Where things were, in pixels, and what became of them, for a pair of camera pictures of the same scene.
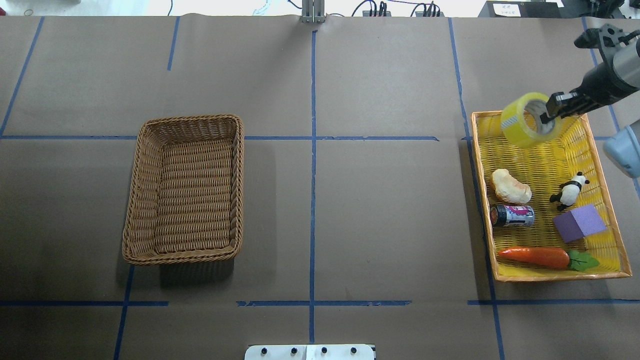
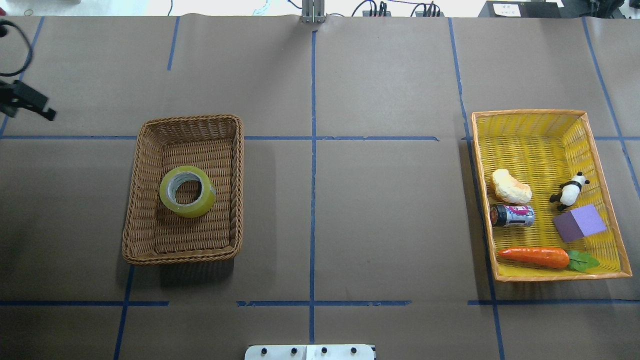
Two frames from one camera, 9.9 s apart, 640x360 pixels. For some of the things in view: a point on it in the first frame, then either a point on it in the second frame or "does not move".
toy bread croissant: [507, 189] does not move
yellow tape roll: [521, 122] -> [169, 183]
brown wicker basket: [185, 201] does not move
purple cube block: [578, 223] does not move
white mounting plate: [310, 352] does not move
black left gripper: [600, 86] -> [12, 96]
